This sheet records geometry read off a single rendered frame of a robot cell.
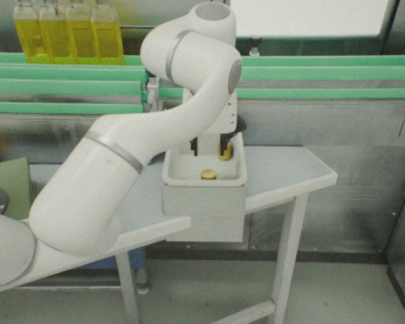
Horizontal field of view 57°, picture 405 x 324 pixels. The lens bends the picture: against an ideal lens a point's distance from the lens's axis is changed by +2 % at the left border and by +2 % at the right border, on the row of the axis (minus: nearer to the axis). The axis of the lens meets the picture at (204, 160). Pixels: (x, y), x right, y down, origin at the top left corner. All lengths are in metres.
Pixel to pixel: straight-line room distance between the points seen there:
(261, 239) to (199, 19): 1.14
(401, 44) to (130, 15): 0.75
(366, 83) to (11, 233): 0.83
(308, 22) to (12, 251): 0.88
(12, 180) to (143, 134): 0.45
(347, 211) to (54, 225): 1.24
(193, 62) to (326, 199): 1.05
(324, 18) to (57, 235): 0.88
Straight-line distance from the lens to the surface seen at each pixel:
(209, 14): 0.57
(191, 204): 0.76
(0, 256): 0.50
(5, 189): 0.83
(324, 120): 1.01
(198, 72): 0.49
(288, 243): 1.11
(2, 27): 1.25
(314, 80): 0.97
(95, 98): 0.89
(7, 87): 0.96
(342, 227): 1.57
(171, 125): 0.45
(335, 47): 1.18
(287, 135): 1.01
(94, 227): 0.45
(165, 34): 0.52
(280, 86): 0.96
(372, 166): 1.41
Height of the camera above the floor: 1.29
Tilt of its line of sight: 35 degrees down
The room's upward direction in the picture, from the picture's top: straight up
